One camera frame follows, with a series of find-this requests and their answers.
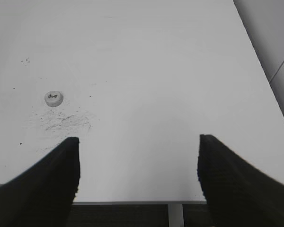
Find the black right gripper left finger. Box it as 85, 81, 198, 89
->
0, 137, 80, 227

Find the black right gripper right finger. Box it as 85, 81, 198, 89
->
197, 134, 284, 227

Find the white bottle cap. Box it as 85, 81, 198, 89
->
44, 91, 63, 107

